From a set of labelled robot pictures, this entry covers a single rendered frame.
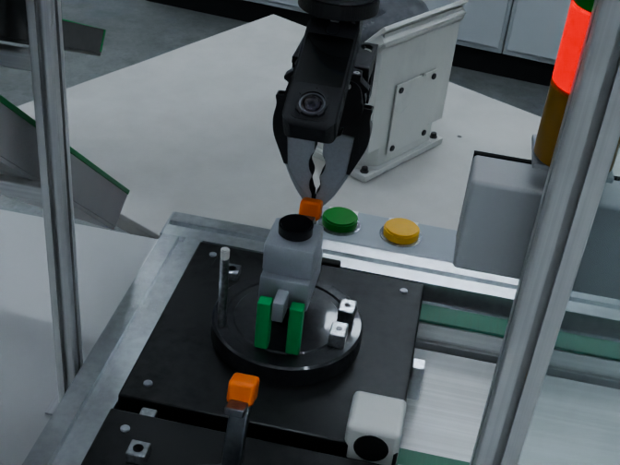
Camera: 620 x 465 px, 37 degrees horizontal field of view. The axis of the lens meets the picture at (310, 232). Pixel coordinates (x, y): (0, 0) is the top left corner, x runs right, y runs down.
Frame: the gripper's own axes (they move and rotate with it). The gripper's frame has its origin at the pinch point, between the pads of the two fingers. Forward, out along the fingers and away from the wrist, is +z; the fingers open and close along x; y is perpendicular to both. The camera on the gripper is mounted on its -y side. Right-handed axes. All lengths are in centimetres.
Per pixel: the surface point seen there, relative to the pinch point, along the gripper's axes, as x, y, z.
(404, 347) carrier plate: -11.1, -8.0, 9.2
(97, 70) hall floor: 120, 233, 106
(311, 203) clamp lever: -0.1, -2.4, -1.1
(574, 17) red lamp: -16.8, -22.2, -29.2
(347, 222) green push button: -2.5, 10.9, 9.0
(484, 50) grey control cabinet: -24, 291, 97
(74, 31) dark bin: 20.7, -6.4, -16.1
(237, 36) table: 29, 84, 20
